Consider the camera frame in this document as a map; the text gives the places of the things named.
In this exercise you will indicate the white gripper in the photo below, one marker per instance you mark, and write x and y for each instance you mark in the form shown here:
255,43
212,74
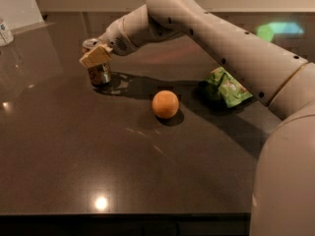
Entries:
113,38

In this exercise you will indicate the orange fruit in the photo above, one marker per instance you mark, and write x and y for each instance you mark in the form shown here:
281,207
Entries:
165,104

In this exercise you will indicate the orange soda can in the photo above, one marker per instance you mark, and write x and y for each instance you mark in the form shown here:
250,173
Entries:
100,74

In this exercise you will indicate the green chip bag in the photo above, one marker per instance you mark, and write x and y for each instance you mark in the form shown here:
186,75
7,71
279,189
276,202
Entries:
221,87

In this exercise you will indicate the white bottle at left edge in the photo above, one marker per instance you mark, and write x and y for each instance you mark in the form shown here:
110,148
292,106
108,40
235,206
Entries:
6,36

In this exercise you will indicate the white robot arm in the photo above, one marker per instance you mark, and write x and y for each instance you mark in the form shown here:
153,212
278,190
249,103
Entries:
283,199

